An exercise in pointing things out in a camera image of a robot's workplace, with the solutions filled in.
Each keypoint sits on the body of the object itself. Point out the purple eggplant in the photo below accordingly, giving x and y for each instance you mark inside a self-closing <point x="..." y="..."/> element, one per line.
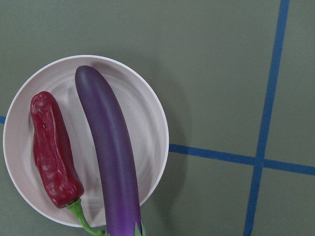
<point x="113" y="151"/>

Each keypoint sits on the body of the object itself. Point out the red chili pepper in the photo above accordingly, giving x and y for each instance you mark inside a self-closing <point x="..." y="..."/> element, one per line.
<point x="53" y="158"/>

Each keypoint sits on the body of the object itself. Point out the pink plate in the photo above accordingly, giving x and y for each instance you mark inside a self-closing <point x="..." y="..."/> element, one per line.
<point x="145" y="119"/>

